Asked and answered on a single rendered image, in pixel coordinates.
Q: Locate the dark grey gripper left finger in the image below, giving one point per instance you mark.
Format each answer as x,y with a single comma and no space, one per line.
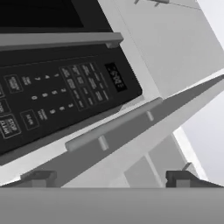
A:
40,178

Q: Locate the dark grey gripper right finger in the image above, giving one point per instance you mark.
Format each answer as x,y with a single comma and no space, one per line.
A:
178,178

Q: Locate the light grey cabinet run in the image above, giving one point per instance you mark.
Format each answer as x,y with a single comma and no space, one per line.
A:
166,163

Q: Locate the grey open cabinet door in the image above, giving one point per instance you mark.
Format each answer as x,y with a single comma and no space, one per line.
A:
163,116

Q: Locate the light grey closed cabinet door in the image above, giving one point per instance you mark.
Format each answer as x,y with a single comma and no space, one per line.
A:
175,46

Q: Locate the black and white microwave oven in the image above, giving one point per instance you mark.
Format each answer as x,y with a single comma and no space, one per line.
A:
70,87

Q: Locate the black microwave oven door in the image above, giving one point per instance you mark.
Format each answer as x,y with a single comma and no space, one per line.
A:
43,14

